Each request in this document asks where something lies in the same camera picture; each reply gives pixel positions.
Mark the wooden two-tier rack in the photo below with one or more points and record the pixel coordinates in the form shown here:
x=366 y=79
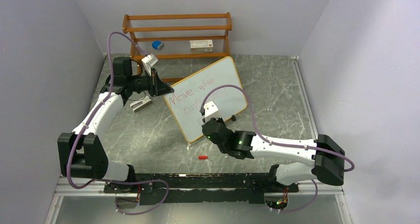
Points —
x=176 y=31

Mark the white red marker box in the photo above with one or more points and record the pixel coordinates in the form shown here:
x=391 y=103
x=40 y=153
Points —
x=201 y=46

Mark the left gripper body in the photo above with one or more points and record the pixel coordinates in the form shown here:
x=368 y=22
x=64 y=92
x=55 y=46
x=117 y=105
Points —
x=149 y=84

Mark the grey white stapler-like block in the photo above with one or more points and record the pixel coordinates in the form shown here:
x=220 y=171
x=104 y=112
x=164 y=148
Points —
x=138 y=105

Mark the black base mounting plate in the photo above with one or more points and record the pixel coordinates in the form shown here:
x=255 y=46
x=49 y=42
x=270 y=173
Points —
x=197 y=188

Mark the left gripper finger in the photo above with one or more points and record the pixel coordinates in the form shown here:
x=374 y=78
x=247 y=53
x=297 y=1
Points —
x=161 y=79
x=163 y=89

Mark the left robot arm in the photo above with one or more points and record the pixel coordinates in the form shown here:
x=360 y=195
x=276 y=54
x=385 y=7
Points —
x=81 y=153

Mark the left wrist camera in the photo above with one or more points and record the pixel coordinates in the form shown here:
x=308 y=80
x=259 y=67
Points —
x=148 y=62

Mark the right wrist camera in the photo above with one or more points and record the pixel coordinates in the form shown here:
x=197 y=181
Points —
x=209 y=111

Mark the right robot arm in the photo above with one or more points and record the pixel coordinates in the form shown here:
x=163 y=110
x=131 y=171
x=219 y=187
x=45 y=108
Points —
x=321 y=159

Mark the blue whiteboard eraser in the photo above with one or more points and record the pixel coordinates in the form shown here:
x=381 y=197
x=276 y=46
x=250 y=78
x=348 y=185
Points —
x=157 y=45

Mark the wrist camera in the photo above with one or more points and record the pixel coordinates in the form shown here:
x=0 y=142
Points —
x=148 y=62
x=209 y=111

